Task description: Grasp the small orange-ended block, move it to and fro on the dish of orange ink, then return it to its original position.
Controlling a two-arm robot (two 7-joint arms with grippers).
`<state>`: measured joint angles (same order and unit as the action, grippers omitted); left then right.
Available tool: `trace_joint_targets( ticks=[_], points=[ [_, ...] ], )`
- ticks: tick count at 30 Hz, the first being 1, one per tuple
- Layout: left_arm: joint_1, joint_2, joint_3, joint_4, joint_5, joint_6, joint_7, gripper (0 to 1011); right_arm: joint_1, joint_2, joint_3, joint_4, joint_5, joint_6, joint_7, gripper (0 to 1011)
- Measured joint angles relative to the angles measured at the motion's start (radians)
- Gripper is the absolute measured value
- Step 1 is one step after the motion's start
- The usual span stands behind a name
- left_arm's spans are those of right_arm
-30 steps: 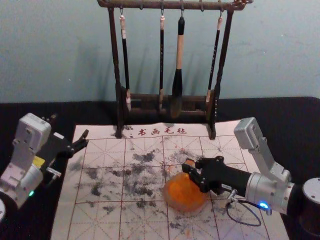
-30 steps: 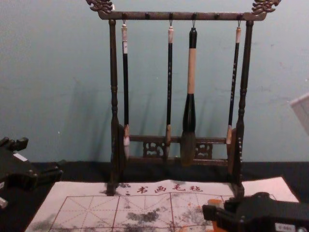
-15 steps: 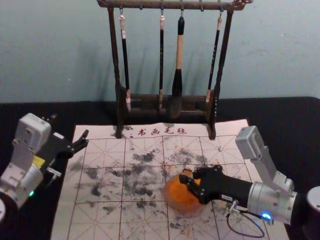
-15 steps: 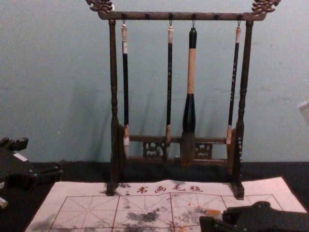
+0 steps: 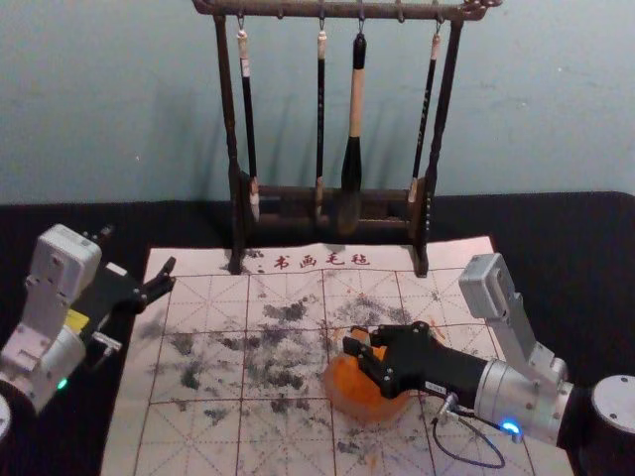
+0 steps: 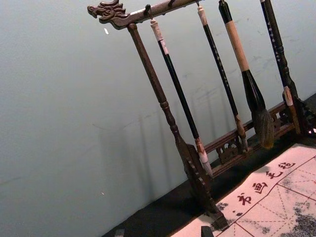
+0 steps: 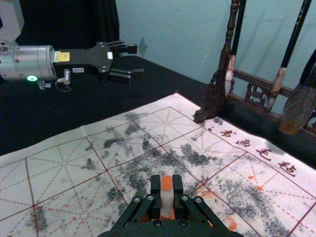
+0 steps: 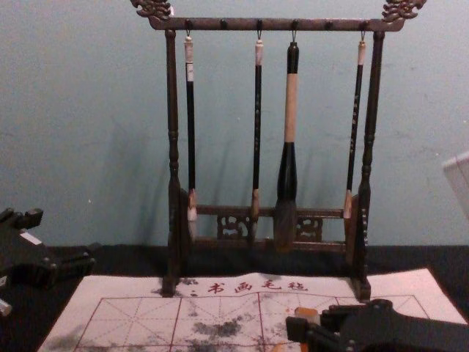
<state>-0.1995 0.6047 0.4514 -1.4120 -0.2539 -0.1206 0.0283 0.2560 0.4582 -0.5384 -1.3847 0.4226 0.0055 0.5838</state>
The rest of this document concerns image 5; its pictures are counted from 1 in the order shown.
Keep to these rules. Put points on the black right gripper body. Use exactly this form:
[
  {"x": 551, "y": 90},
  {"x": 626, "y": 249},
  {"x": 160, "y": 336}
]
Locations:
[{"x": 431, "y": 367}]

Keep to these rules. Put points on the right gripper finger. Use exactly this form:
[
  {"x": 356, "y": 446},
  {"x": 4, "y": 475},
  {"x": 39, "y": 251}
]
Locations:
[
  {"x": 369, "y": 334},
  {"x": 377, "y": 372}
]

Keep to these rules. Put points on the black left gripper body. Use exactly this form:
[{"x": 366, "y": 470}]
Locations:
[{"x": 111, "y": 292}]

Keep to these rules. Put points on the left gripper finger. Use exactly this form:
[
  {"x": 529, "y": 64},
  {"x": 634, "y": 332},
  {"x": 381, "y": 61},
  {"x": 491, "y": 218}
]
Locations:
[
  {"x": 161, "y": 286},
  {"x": 101, "y": 233}
]

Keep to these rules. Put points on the orange dish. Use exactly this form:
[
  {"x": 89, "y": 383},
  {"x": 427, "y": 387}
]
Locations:
[{"x": 347, "y": 387}]

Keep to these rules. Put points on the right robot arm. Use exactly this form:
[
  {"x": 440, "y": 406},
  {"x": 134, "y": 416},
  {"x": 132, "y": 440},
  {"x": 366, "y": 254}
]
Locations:
[{"x": 516, "y": 396}]

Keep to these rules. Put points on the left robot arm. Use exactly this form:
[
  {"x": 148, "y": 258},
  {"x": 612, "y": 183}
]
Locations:
[{"x": 49, "y": 307}]

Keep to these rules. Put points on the dark wooden brush rack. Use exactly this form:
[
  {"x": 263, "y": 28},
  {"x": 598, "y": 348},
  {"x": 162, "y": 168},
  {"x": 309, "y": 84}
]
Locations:
[{"x": 382, "y": 194}]

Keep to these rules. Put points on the white calligraphy felt mat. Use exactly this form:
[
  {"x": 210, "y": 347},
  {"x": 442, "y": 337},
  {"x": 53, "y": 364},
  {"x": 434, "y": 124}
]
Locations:
[{"x": 223, "y": 436}]

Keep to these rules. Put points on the black table cloth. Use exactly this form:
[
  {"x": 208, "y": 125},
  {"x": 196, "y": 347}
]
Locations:
[{"x": 546, "y": 228}]

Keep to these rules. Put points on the black brush white bristles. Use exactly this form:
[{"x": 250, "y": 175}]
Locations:
[{"x": 248, "y": 109}]

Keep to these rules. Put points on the black brush tan bristles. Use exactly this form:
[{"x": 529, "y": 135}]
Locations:
[{"x": 425, "y": 109}]

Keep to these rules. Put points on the black brush brown bristles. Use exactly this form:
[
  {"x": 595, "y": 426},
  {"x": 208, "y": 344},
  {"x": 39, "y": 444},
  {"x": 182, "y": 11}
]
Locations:
[{"x": 320, "y": 99}]

